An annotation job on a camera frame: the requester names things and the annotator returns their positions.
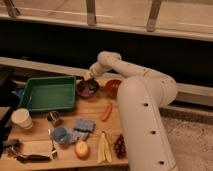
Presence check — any orange carrot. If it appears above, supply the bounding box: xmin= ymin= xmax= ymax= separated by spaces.
xmin=100 ymin=103 xmax=113 ymax=121

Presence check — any white paper cup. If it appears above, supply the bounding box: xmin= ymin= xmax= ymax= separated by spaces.
xmin=11 ymin=108 xmax=33 ymax=129

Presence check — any red bowl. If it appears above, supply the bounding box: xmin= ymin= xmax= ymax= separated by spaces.
xmin=105 ymin=79 xmax=121 ymax=98

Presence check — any green plastic tray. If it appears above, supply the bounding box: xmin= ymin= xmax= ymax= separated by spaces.
xmin=19 ymin=76 xmax=76 ymax=113

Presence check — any black handled tool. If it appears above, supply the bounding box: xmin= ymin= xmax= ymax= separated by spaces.
xmin=15 ymin=154 xmax=51 ymax=163

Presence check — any yellow banana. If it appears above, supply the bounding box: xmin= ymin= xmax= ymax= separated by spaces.
xmin=97 ymin=132 xmax=112 ymax=163

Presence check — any dark grape bunch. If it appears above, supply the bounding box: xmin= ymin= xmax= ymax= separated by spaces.
xmin=114 ymin=134 xmax=127 ymax=159

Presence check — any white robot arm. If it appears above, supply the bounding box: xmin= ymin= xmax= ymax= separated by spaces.
xmin=84 ymin=51 xmax=178 ymax=171

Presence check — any blue plastic cup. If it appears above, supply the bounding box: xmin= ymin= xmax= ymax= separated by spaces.
xmin=52 ymin=127 xmax=68 ymax=144

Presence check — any blue sponge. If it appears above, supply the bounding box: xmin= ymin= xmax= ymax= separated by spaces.
xmin=74 ymin=119 xmax=95 ymax=133

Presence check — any light blue cloth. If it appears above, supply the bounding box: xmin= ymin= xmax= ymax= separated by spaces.
xmin=67 ymin=128 xmax=89 ymax=144

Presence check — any purple bowl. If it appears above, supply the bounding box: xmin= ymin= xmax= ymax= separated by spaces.
xmin=77 ymin=79 xmax=99 ymax=98

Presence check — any small metal cup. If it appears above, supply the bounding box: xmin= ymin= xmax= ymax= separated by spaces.
xmin=47 ymin=111 xmax=61 ymax=126

